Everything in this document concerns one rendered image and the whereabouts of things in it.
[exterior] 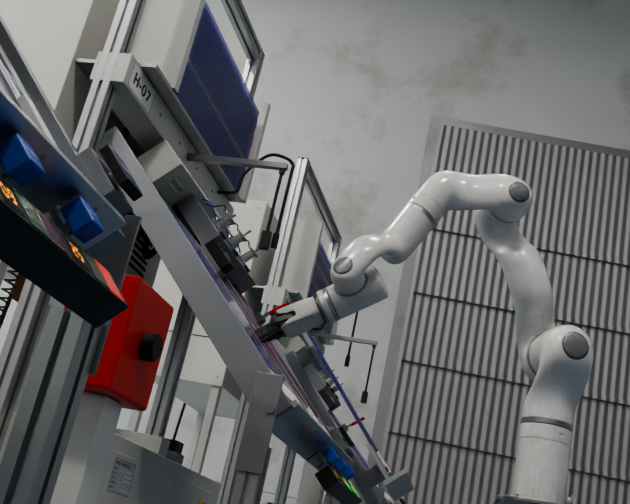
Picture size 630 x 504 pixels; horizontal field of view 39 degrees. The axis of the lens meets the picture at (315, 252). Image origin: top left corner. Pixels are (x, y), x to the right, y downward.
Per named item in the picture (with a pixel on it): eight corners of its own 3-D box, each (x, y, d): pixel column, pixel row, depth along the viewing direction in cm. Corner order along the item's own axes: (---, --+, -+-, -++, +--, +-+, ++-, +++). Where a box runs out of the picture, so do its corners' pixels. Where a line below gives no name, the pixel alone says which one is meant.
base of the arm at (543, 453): (567, 520, 212) (575, 442, 218) (590, 514, 194) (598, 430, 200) (488, 503, 213) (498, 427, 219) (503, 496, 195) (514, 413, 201)
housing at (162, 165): (197, 274, 244) (240, 245, 245) (129, 197, 200) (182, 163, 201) (183, 252, 248) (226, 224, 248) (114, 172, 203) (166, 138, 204)
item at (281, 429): (330, 480, 216) (355, 463, 217) (264, 427, 157) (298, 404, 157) (327, 476, 217) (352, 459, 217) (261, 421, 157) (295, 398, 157)
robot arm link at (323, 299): (329, 295, 219) (318, 300, 219) (322, 282, 211) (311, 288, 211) (342, 324, 216) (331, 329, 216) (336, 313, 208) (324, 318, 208)
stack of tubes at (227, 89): (238, 196, 250) (260, 113, 259) (177, 99, 203) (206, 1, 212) (196, 191, 253) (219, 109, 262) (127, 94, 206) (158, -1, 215)
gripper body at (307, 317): (322, 300, 219) (281, 319, 220) (314, 286, 210) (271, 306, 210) (334, 327, 216) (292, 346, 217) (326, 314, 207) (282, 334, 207)
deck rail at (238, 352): (264, 427, 157) (294, 407, 157) (261, 425, 155) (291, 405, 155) (94, 146, 186) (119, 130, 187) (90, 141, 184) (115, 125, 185)
